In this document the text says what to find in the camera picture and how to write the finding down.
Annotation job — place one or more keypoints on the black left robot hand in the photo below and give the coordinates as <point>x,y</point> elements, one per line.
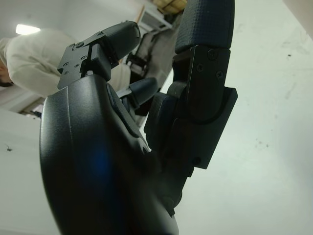
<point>97,159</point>

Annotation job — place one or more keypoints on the person in cream jacket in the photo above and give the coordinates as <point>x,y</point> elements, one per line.
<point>36,58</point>

